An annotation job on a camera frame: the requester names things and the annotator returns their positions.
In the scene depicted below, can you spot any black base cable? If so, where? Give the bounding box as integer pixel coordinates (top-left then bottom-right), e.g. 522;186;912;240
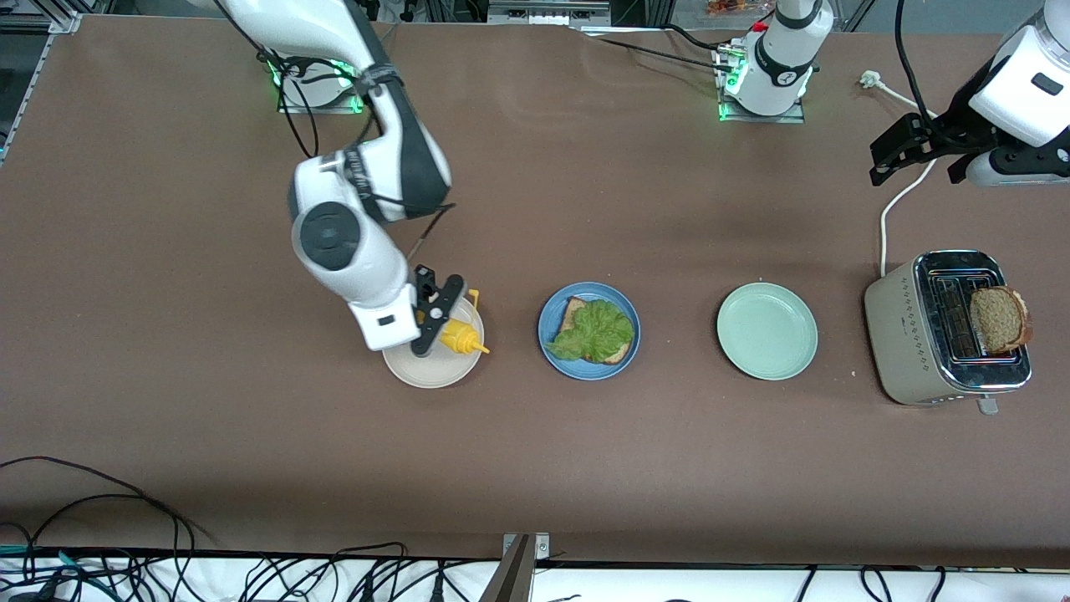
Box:
581;35;735;74
660;23;728;53

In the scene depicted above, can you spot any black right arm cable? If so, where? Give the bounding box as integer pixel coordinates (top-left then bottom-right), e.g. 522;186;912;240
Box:
213;0;320;160

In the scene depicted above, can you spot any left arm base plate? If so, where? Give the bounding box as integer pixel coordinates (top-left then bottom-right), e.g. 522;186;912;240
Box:
715;46;808;125

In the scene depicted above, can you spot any brown bread slice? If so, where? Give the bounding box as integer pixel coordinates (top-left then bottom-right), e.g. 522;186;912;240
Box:
970;286;1034;354
558;295;629;365

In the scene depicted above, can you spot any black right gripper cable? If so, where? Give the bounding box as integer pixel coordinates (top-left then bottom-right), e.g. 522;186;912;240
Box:
407;201;458;262

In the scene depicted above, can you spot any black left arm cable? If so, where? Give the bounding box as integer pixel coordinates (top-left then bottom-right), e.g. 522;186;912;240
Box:
892;0;943;126

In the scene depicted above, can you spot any beige chrome toaster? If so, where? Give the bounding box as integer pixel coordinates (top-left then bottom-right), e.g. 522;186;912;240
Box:
864;249;1033;416

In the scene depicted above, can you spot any long black table cable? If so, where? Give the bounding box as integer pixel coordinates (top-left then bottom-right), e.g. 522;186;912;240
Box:
0;456;210;553

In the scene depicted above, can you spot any white toaster power cord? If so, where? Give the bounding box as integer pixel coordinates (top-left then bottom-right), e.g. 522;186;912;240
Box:
859;70;941;278

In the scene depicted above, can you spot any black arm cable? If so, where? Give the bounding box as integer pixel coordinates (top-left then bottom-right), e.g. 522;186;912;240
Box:
213;0;320;160
892;0;943;126

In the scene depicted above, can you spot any grey metal equipment box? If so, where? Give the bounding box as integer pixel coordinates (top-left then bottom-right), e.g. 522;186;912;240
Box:
487;0;611;26

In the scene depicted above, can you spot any green plate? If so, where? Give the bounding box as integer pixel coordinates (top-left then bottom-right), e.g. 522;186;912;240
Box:
716;282;819;382

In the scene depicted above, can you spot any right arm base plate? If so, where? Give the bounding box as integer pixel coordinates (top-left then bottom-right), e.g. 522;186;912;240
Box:
276;57;369;115

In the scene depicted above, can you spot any yellow squeeze bottle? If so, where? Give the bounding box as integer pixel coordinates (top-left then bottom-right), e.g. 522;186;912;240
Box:
441;288;491;357

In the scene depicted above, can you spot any blue plate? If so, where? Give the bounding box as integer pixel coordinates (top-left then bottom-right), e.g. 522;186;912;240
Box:
538;282;642;381

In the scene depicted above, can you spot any aluminium frame rail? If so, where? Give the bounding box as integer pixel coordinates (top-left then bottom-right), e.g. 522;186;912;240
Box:
17;0;84;126

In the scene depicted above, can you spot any green lettuce leaf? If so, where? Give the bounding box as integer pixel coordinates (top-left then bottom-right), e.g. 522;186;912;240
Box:
545;299;636;362

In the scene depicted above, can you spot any grey metal bracket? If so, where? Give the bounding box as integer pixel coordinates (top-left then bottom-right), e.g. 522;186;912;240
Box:
481;533;550;602

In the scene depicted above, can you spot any beige plate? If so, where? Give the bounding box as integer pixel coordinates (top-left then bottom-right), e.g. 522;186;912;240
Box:
381;289;486;390

